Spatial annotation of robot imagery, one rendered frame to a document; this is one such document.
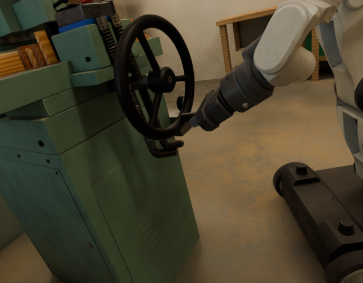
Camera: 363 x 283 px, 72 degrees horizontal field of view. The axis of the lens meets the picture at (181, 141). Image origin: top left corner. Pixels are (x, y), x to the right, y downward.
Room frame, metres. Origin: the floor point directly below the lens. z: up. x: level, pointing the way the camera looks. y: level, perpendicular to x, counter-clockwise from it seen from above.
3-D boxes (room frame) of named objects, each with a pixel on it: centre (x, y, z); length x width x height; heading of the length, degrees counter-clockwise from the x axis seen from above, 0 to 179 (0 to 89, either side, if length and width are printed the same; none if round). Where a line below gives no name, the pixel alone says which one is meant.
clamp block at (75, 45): (0.68, 0.15, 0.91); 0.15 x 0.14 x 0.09; 143
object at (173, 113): (0.94, 0.01, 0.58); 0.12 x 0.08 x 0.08; 53
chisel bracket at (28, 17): (0.83, 0.30, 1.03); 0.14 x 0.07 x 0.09; 53
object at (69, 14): (0.68, 0.14, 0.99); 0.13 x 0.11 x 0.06; 143
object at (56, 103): (0.78, 0.24, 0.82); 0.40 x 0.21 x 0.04; 143
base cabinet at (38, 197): (0.89, 0.38, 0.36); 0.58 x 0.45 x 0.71; 53
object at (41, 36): (0.78, 0.22, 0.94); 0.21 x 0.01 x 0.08; 143
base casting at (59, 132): (0.89, 0.38, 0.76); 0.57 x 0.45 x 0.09; 53
